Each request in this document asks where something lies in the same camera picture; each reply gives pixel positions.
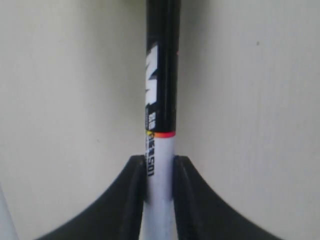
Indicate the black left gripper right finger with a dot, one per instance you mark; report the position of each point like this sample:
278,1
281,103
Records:
201,214

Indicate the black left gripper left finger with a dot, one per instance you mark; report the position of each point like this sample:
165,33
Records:
116,214

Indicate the black and white marker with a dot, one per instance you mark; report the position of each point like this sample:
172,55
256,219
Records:
161,75

